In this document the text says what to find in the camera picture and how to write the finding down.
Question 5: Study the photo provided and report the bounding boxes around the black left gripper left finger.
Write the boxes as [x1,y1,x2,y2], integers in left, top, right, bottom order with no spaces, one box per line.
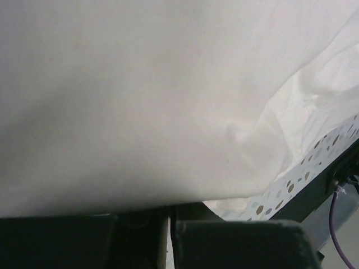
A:
[1,210,168,268]

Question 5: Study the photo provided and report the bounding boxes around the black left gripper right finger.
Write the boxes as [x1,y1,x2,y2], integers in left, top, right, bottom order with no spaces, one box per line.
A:
[171,206,321,268]

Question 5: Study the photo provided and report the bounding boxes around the white Coca-Cola t-shirt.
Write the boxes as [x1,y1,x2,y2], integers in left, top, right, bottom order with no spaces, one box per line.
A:
[1,1,358,217]

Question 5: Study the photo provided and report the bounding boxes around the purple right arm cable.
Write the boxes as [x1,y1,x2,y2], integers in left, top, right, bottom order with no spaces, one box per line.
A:
[329,192,355,269]

